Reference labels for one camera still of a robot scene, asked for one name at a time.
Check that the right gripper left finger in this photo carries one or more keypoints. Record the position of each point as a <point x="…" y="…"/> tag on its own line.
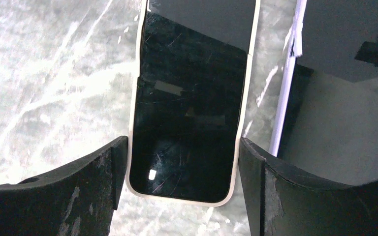
<point x="76" y="199"/>

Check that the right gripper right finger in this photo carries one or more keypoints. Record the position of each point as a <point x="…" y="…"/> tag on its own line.
<point x="283" y="200"/>

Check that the phone with lilac case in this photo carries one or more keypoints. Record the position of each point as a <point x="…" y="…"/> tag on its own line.
<point x="327" y="116"/>

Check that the phone with beige case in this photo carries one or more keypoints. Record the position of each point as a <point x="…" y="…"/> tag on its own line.
<point x="189" y="96"/>

